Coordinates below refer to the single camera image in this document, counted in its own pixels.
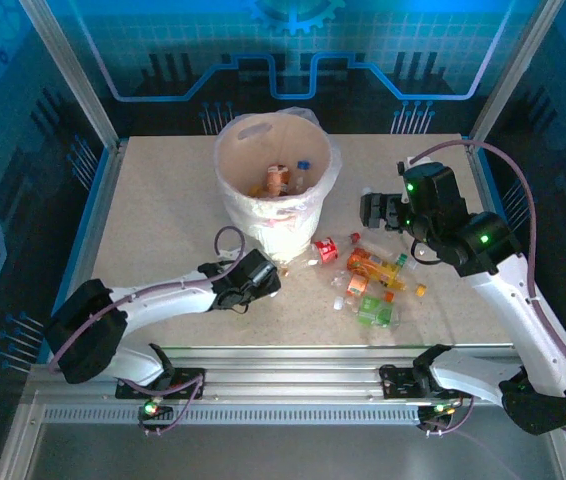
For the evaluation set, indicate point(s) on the red label cola bottle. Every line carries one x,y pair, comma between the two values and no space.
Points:
325,250

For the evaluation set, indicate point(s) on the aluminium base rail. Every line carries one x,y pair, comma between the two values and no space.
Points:
288,370

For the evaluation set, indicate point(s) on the aluminium frame post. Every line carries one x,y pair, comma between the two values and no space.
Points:
74,75
512,75

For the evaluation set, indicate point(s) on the small circuit board with LEDs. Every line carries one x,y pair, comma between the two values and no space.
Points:
438,409
152,408

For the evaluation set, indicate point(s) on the small orange label bottle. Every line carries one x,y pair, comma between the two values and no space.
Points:
357,285

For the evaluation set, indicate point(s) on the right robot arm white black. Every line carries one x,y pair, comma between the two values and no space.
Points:
513,310

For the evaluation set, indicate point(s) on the small clear bottle white cap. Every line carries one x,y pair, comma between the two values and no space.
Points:
339,303

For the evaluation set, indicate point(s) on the clear bottle blue cap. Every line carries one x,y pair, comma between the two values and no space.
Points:
304,164

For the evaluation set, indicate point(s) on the orange label clear bottle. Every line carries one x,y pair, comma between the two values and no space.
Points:
278,182

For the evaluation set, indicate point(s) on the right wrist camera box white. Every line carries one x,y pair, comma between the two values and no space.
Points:
423,162

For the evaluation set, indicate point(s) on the green label bottle orange cap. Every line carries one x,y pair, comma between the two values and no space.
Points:
375,311

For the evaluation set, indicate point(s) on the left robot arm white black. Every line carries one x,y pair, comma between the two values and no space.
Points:
163,300

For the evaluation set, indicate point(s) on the grey metal bench panel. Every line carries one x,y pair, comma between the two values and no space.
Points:
288,455

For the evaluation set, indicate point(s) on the clear bottle green neck band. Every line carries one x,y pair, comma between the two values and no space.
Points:
401,259

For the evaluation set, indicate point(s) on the orange juice bottle yellow label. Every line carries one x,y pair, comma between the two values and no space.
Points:
370,265

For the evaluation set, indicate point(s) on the white bucket with plastic liner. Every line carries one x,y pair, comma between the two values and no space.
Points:
308,115

